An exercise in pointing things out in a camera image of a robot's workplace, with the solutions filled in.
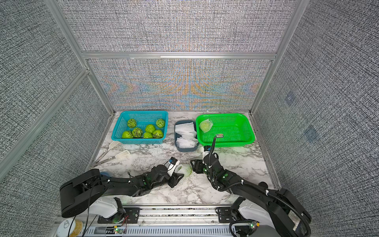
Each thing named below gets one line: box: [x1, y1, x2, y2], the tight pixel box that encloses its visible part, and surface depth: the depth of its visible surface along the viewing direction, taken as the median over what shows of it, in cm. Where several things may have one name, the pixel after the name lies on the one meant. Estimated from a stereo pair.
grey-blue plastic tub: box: [174, 119, 200, 153], surface depth 98 cm
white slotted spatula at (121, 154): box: [93, 149, 131, 167], surface depth 94 cm
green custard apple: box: [199, 118, 214, 133], surface depth 105 cm
